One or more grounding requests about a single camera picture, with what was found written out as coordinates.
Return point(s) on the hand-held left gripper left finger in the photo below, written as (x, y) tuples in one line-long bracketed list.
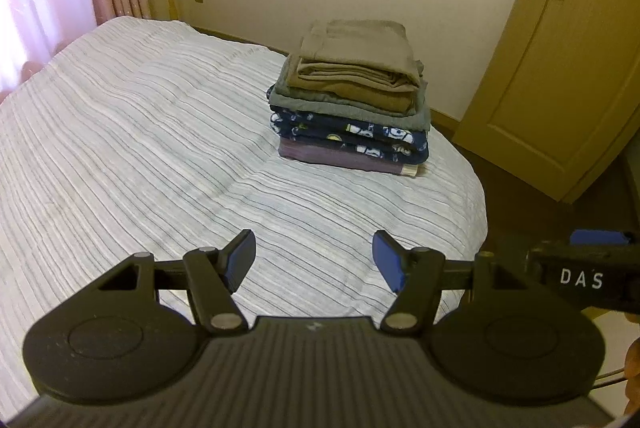
[(240, 258)]

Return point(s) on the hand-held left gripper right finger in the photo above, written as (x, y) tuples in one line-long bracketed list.
[(390, 260)]

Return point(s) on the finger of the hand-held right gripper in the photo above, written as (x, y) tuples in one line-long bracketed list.
[(597, 238)]

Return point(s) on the khaki pants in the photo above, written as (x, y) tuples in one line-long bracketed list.
[(350, 75)]

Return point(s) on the person's right hand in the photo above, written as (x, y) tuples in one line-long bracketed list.
[(635, 358)]

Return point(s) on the purple folded garment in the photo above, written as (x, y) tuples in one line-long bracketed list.
[(325, 155)]

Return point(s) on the grey green folded garment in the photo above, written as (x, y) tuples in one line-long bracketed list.
[(400, 120)]

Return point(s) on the navy printed folded garment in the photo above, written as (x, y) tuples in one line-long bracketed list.
[(310, 125)]

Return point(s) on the olive folded garment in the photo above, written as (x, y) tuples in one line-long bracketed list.
[(370, 100)]

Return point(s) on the yellow wooden door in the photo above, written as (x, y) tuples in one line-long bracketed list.
[(550, 82)]

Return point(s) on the taupe folded garment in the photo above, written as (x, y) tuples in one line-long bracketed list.
[(350, 40)]

